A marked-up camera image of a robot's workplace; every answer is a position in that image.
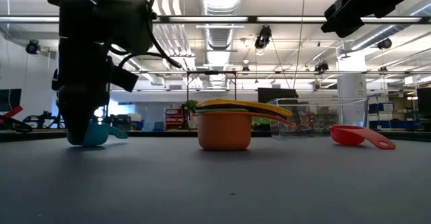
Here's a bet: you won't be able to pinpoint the red measuring cup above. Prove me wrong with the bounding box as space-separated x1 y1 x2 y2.
329 124 397 151

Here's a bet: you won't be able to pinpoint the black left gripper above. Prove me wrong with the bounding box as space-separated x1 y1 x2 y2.
46 0 156 126

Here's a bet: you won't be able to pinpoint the green potted plant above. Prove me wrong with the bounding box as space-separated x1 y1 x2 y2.
183 99 200 119

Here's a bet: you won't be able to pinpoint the clear plastic basket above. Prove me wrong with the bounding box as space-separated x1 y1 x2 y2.
267 97 370 141

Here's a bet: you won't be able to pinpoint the dark wall screen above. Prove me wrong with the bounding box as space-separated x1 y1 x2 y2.
0 88 22 112

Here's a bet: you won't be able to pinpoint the red bin rack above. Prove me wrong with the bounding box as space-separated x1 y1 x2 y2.
164 108 185 130

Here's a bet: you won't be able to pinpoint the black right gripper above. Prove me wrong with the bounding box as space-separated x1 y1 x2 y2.
320 0 405 39

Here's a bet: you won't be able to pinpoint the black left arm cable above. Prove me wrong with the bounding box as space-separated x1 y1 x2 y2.
109 0 183 71

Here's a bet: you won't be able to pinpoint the shelf with blue bins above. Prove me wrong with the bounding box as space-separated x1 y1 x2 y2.
368 102 418 130

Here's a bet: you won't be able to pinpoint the orange measuring cup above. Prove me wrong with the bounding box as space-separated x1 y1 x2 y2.
196 111 294 151

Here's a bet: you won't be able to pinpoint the black monitor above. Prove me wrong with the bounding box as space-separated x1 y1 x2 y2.
257 87 299 104
416 87 431 116

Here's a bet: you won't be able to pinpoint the white pillar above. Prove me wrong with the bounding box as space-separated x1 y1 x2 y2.
336 47 368 99

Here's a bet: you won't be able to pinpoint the teal measuring cup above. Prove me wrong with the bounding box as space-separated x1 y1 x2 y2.
66 120 129 147

